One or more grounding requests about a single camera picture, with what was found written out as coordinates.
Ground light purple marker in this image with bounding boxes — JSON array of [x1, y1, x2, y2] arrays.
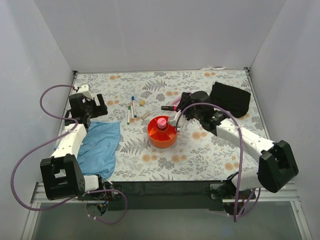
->
[[171, 97, 181, 106]]

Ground pink capped glue bottle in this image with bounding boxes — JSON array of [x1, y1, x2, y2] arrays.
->
[[156, 117, 168, 131]]

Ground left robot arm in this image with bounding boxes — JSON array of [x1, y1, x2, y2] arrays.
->
[[40, 93, 108, 200]]

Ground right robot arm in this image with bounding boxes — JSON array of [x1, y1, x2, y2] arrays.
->
[[174, 91, 299, 199]]

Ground green capped marker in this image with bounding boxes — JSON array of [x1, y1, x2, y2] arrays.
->
[[127, 105, 132, 125]]

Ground orange capped marker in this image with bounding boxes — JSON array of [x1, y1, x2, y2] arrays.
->
[[130, 101, 134, 118]]

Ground blue capped marker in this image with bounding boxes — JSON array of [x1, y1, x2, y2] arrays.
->
[[131, 96, 138, 118]]

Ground black folded cloth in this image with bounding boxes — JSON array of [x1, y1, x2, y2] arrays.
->
[[209, 82, 251, 118]]

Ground small tan eraser block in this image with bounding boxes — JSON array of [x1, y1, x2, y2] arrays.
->
[[139, 100, 146, 106]]

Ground orange round divided organizer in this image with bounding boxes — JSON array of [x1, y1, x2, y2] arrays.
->
[[147, 115, 178, 149]]

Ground light blue cloth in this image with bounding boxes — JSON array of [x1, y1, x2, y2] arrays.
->
[[57, 120, 121, 179]]

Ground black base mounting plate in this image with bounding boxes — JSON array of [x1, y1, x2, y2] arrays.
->
[[79, 180, 236, 211]]

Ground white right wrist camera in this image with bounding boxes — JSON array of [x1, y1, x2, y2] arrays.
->
[[168, 110, 187, 128]]

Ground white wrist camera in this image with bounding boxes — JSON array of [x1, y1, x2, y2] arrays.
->
[[76, 84, 94, 100], [168, 110, 187, 128]]

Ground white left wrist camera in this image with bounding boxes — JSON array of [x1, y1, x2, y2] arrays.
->
[[76, 84, 94, 100]]

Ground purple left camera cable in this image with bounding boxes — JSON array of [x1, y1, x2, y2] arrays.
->
[[9, 84, 128, 225]]

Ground aluminium front rail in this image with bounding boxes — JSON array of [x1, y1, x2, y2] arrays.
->
[[31, 181, 301, 203]]

